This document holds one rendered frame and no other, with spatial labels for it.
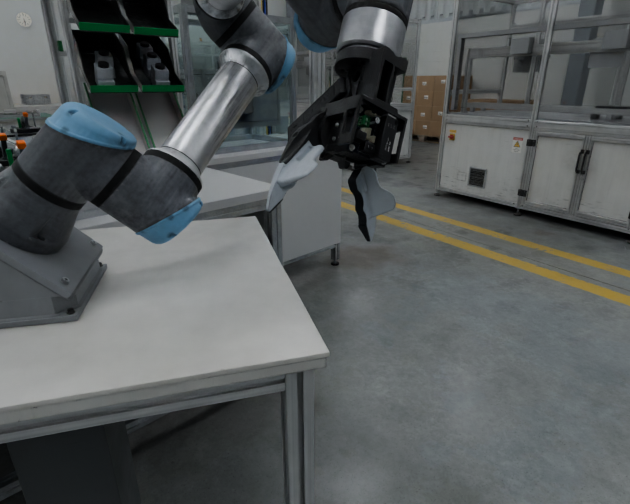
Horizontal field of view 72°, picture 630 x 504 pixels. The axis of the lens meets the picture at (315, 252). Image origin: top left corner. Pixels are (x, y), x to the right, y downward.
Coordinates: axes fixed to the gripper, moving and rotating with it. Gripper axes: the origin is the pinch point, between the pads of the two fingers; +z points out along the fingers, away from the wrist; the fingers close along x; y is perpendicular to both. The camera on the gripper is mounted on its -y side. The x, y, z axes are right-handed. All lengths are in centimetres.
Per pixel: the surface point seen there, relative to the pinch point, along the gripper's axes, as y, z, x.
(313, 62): -174, -112, 92
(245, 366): -9.8, 19.7, -0.1
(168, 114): -114, -36, 7
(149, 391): -14.4, 25.0, -10.6
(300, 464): -14.9, 37.2, 17.1
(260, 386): -12.2, 23.2, 4.5
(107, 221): -89, 5, -8
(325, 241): -193, -14, 142
